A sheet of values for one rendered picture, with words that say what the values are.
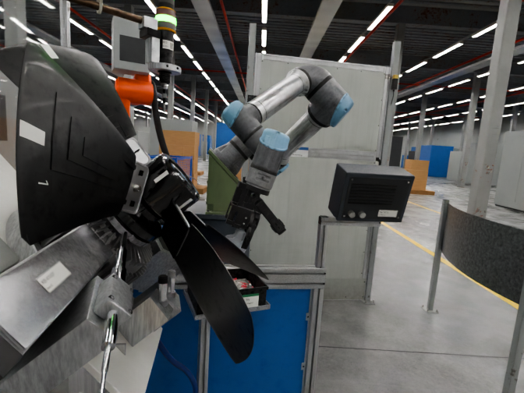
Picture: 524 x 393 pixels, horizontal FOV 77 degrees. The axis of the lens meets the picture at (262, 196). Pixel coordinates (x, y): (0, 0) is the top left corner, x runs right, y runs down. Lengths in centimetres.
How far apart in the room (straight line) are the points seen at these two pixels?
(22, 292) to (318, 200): 247
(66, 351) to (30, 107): 28
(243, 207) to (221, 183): 53
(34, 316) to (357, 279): 281
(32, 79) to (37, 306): 24
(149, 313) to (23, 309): 34
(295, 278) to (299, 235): 153
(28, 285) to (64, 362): 11
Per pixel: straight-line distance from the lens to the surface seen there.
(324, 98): 121
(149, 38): 80
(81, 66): 80
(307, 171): 269
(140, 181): 63
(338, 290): 304
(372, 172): 121
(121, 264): 55
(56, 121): 45
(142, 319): 73
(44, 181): 42
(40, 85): 45
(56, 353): 50
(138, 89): 478
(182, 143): 878
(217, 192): 139
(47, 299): 46
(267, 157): 84
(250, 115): 96
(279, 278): 124
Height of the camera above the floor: 129
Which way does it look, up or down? 8 degrees down
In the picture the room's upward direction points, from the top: 4 degrees clockwise
